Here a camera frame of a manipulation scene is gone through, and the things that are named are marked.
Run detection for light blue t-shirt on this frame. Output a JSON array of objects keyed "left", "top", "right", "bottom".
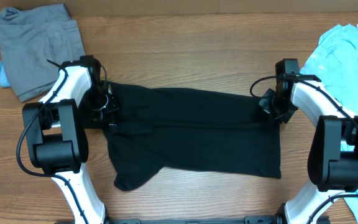
[{"left": 299, "top": 24, "right": 358, "bottom": 224}]

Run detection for black t-shirt with logo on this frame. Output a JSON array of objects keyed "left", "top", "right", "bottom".
[{"left": 103, "top": 83, "right": 281, "bottom": 191}]

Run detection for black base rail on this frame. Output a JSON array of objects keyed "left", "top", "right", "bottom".
[{"left": 104, "top": 215, "right": 283, "bottom": 224}]

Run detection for folded grey trousers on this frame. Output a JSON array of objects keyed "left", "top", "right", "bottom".
[{"left": 0, "top": 4, "right": 85, "bottom": 101}]

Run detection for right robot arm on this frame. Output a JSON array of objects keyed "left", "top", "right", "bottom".
[{"left": 259, "top": 58, "right": 358, "bottom": 223}]

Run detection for blue cloth under trousers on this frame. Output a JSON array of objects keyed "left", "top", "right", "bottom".
[{"left": 0, "top": 61, "right": 11, "bottom": 88}]

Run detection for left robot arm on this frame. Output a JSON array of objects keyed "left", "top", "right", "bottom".
[{"left": 16, "top": 55, "right": 119, "bottom": 223}]

